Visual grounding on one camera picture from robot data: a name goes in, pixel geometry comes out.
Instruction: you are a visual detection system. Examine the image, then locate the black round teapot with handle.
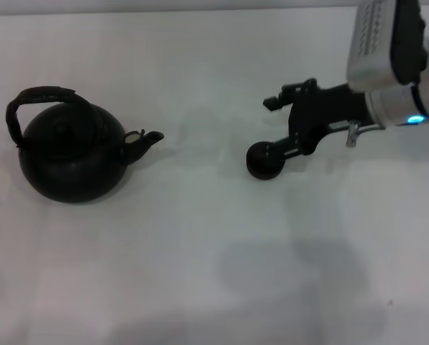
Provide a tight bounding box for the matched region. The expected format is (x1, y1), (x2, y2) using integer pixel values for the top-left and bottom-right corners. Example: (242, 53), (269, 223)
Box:
(6, 85), (165, 205)

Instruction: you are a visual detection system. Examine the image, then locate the small dark teacup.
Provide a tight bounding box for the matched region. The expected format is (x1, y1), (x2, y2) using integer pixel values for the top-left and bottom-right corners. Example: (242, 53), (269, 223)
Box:
(246, 140), (285, 181)

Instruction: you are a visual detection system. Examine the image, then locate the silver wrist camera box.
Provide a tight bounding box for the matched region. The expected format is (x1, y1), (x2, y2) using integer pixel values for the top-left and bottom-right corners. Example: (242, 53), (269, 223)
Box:
(346, 0), (428, 91)

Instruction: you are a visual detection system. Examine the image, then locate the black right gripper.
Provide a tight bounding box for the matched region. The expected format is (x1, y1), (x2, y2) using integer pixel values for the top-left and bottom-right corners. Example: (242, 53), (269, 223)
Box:
(263, 78), (376, 161)

